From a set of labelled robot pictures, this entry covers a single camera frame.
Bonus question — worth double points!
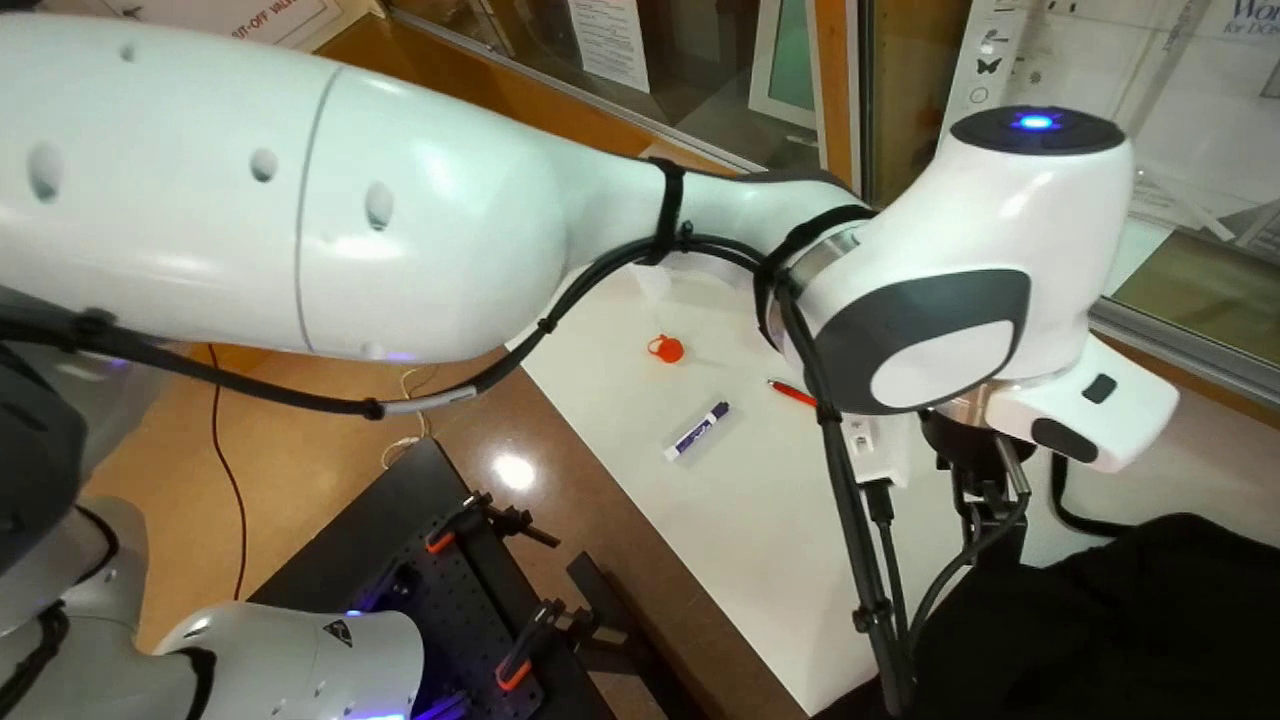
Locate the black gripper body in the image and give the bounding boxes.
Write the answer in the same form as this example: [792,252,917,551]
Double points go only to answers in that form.
[921,412,1030,537]

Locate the orange handled clamp lower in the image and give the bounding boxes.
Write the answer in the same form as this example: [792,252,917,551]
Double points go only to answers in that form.
[493,602,597,695]

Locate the white poster behind glass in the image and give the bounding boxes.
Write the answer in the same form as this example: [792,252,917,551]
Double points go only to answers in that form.
[943,0,1280,255]

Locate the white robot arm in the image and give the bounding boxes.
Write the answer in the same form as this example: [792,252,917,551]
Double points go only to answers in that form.
[0,13,1177,720]

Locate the black cloth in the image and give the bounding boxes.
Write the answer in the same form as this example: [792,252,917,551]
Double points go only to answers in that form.
[817,511,1280,720]

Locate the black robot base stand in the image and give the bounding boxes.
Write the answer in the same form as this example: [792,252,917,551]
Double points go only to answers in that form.
[247,438,699,720]

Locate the white coiled floor cable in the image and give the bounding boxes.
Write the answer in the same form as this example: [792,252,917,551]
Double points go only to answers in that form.
[376,365,433,473]

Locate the red pen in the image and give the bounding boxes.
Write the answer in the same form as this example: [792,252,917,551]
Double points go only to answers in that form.
[767,380,817,407]

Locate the white framed green picture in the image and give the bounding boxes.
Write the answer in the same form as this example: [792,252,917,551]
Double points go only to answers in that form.
[746,0,817,127]

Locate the white paper notice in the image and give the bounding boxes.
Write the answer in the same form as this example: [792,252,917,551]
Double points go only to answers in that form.
[566,0,652,91]

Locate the orange handled clamp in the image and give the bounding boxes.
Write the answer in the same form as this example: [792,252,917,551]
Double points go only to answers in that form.
[493,602,597,695]
[420,494,555,556]

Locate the light blue paper sheet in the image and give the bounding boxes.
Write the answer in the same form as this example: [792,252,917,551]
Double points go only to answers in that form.
[1102,218,1171,296]

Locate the white marker blue label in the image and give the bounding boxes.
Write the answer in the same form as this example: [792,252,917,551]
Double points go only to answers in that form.
[664,400,731,461]

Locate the thin black floor cable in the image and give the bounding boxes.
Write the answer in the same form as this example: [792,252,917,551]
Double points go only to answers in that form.
[203,343,257,604]

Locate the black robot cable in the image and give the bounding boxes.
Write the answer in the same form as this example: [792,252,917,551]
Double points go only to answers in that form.
[0,158,1122,720]

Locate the orange handled clamp upper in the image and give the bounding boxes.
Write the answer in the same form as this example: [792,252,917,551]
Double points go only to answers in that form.
[420,494,555,556]

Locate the orange bottle cap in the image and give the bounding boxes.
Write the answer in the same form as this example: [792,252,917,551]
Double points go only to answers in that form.
[646,332,687,365]

